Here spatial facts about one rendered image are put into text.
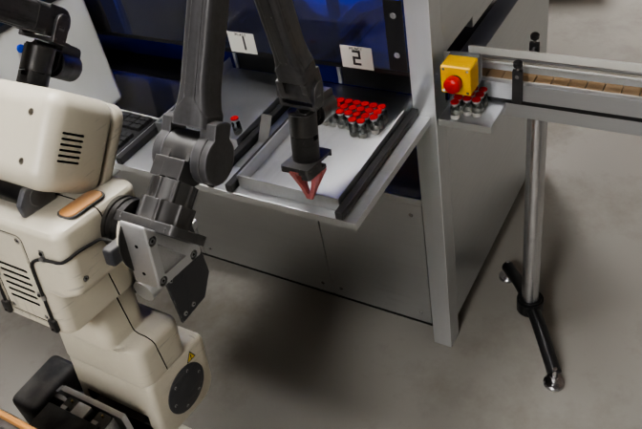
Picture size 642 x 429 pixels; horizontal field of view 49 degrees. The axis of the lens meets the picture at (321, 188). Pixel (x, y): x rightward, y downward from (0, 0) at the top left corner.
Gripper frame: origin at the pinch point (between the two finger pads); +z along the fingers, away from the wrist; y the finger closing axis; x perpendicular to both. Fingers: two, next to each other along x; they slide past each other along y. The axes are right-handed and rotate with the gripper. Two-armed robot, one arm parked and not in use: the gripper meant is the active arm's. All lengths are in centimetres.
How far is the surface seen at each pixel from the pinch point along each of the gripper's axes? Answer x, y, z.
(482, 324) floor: -19, 65, 81
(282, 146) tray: 17.9, 17.2, 0.2
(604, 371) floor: -58, 62, 82
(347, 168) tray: -1.3, 14.3, 0.7
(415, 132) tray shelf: -10.5, 31.5, -2.1
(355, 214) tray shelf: -10.0, 1.4, 3.1
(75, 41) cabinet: 88, 23, -17
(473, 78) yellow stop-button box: -22.2, 37.2, -15.0
